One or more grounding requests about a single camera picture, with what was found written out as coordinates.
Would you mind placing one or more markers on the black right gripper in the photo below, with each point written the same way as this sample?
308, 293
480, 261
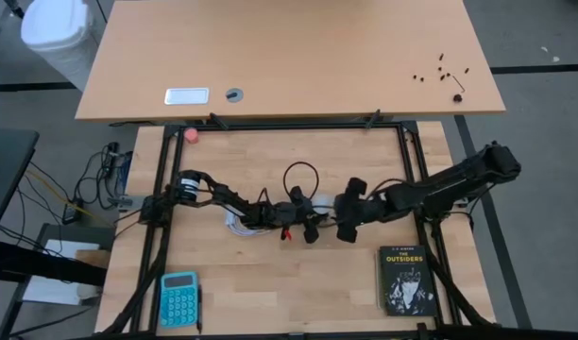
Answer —
364, 209

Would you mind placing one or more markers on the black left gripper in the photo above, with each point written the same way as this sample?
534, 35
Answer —
284, 215

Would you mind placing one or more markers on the white lightbulb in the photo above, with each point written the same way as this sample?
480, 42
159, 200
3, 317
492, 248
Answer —
323, 203

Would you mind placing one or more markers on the round lamp socket base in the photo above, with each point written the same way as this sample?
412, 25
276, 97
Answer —
326, 220

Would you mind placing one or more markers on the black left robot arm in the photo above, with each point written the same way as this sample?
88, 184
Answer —
218, 193

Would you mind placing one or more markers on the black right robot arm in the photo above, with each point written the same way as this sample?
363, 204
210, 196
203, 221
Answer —
440, 186

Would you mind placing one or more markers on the black paperback book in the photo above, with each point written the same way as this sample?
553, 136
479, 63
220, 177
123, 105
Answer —
407, 283

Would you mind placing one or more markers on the black clamp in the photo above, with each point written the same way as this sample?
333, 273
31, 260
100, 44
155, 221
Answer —
218, 121
373, 119

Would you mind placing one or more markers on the round grey desk grommet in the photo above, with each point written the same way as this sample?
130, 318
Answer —
234, 95

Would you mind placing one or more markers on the black pen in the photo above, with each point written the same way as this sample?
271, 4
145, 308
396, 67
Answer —
199, 307

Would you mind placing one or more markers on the small black knob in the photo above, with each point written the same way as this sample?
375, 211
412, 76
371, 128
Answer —
457, 98

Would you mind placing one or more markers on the teal calculator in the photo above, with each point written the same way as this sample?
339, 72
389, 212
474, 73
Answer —
178, 302

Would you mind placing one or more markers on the black hex key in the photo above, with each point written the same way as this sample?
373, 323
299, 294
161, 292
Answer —
459, 84

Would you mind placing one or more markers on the beige wooden desk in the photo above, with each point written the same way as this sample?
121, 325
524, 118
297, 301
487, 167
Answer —
294, 47

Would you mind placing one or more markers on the small wooden board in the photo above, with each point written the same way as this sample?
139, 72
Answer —
93, 259

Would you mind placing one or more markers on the grey floor stand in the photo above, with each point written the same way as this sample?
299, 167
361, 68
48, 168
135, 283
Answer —
81, 232

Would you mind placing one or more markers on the black power adapter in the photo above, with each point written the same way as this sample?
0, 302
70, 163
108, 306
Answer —
72, 213

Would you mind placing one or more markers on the white sheet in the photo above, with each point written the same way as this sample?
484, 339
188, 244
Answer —
53, 290

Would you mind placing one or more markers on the black metal beam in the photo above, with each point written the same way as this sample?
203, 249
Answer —
34, 262

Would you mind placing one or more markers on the black side table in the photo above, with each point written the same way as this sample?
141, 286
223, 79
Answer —
8, 160

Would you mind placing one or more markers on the white trash bin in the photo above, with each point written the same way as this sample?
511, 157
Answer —
57, 28

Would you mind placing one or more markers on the black rod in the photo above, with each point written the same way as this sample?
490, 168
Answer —
12, 8

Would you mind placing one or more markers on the black aluminium frame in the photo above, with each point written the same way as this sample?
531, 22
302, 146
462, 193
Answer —
294, 126

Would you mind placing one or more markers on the grey metal bracket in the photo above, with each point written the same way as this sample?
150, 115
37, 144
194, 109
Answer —
126, 203
461, 205

